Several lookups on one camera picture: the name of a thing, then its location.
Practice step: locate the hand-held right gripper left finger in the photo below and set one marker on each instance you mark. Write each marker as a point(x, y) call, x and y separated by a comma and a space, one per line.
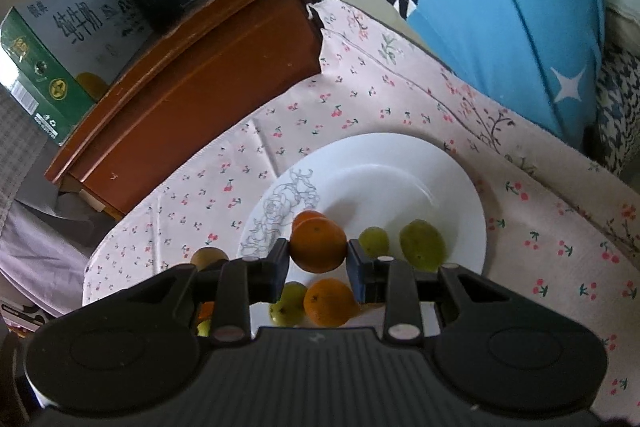
point(279, 277)

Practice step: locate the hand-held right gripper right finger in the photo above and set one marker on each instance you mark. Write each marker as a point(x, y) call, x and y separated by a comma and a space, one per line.
point(357, 279)

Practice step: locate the large green jujube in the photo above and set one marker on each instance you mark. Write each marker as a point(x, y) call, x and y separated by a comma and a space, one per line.
point(422, 243)

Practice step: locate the white plate with grey print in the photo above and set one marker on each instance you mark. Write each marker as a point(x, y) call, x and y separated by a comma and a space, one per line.
point(380, 187)

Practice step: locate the floral tablecloth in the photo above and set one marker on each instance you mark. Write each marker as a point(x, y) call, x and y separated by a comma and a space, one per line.
point(400, 107)

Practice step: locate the wooden nightstand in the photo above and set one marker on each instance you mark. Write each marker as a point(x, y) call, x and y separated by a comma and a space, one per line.
point(190, 92)

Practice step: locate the lilac cloth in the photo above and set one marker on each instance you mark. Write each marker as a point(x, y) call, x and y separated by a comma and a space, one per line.
point(40, 257)

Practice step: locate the olive green cushion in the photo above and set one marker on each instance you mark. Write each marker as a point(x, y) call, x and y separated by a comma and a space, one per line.
point(360, 2)

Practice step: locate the blue printed pillow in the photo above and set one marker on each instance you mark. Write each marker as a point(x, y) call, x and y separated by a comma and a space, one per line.
point(500, 17)

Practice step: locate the green milk carton box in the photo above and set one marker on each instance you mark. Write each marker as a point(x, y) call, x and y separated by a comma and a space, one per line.
point(65, 57)

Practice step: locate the dark blue patterned fabric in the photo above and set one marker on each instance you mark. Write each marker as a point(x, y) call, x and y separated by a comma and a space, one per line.
point(620, 117)

